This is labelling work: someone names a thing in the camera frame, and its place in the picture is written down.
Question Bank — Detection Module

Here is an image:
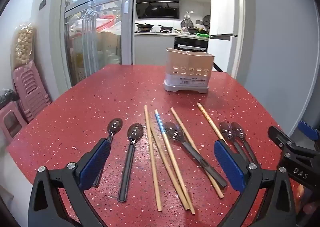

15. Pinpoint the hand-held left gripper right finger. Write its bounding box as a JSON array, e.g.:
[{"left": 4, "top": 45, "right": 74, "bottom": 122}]
[{"left": 214, "top": 140, "right": 297, "bottom": 227}]

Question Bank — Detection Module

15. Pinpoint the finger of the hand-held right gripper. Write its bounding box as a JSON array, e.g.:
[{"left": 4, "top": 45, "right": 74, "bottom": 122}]
[
  {"left": 298, "top": 120, "right": 320, "bottom": 141},
  {"left": 268, "top": 126, "right": 297, "bottom": 151}
]

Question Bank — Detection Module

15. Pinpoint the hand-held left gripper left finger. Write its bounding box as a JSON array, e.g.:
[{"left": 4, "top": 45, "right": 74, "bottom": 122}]
[{"left": 27, "top": 138, "right": 111, "bottom": 227}]

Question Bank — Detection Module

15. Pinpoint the yellow patterned wooden chopstick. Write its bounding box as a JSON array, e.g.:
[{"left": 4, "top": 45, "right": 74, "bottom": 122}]
[{"left": 197, "top": 103, "right": 227, "bottom": 143}]

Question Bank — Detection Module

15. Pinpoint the plain wooden chopstick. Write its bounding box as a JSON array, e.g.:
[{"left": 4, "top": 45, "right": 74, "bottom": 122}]
[
  {"left": 170, "top": 108, "right": 224, "bottom": 199},
  {"left": 151, "top": 127, "right": 190, "bottom": 210},
  {"left": 144, "top": 105, "right": 162, "bottom": 211}
]

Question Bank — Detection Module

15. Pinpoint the large black handled metal spoon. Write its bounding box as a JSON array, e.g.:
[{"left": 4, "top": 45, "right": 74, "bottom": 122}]
[{"left": 164, "top": 122, "right": 228, "bottom": 189}]

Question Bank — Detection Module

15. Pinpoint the blue patterned wooden chopstick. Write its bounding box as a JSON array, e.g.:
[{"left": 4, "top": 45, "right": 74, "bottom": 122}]
[{"left": 154, "top": 110, "right": 196, "bottom": 215}]

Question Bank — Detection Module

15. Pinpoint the beige utensil holder grey base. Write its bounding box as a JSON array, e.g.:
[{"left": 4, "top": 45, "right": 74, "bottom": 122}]
[{"left": 164, "top": 48, "right": 215, "bottom": 95}]

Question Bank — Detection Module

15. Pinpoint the person's right hand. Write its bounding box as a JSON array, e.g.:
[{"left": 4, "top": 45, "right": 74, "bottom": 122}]
[{"left": 296, "top": 184, "right": 320, "bottom": 218}]

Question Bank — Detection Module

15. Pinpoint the small pink plastic stool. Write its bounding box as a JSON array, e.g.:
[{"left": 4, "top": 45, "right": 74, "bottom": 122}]
[{"left": 0, "top": 101, "right": 28, "bottom": 145}]

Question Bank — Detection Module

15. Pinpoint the stack of pink plastic stools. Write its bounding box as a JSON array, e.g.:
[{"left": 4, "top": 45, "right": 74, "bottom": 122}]
[{"left": 12, "top": 61, "right": 52, "bottom": 123}]

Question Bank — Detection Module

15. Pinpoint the black plastic bag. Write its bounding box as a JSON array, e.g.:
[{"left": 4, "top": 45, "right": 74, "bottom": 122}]
[{"left": 0, "top": 89, "right": 20, "bottom": 111}]

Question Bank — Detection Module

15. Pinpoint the black built-in oven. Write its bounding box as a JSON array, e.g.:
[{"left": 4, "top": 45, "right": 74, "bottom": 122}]
[{"left": 174, "top": 37, "right": 209, "bottom": 53}]

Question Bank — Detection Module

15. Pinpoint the glass sliding door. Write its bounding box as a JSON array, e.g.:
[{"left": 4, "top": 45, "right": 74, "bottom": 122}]
[{"left": 54, "top": 0, "right": 137, "bottom": 88}]

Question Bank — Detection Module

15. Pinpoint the clear bag of pale nuts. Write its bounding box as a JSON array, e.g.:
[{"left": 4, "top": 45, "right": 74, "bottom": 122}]
[{"left": 11, "top": 23, "right": 37, "bottom": 68}]

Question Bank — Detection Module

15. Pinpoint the white refrigerator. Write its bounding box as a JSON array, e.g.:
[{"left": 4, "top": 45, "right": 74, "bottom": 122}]
[{"left": 209, "top": 0, "right": 244, "bottom": 74}]

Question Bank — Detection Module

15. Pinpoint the black wok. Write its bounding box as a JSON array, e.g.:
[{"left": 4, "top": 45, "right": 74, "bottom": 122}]
[{"left": 134, "top": 22, "right": 154, "bottom": 32}]

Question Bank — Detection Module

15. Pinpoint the black range hood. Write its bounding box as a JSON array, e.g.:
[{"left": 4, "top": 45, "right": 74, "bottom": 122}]
[{"left": 136, "top": 0, "right": 180, "bottom": 19}]

